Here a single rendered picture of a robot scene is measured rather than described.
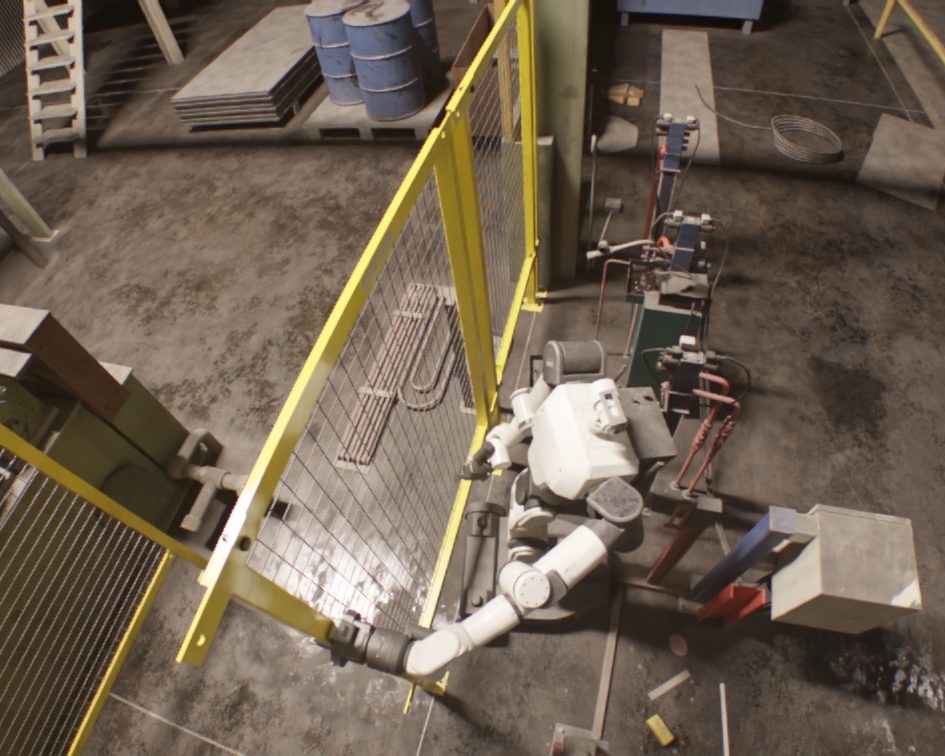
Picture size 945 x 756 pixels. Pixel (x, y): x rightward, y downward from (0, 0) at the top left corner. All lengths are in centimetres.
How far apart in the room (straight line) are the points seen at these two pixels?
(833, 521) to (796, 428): 140
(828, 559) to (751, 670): 98
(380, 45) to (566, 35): 249
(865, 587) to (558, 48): 244
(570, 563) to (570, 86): 228
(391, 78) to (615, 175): 207
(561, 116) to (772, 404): 190
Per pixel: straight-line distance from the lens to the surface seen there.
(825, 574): 182
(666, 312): 241
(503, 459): 181
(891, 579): 191
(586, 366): 143
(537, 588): 115
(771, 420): 321
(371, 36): 500
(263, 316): 389
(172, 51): 916
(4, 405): 260
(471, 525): 247
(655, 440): 138
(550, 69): 287
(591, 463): 125
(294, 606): 103
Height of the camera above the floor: 251
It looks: 56 degrees down
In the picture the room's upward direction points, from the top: 12 degrees counter-clockwise
